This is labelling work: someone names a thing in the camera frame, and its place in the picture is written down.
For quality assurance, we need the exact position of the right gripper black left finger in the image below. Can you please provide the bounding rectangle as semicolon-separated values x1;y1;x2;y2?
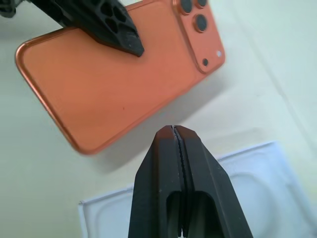
128;124;183;238

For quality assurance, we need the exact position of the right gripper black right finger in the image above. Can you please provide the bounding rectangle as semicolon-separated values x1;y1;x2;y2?
174;124;255;238

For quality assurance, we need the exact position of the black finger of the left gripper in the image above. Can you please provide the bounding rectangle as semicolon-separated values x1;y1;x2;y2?
29;0;145;59

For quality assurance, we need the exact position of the orange smartphone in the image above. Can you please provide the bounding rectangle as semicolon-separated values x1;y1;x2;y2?
14;0;226;156

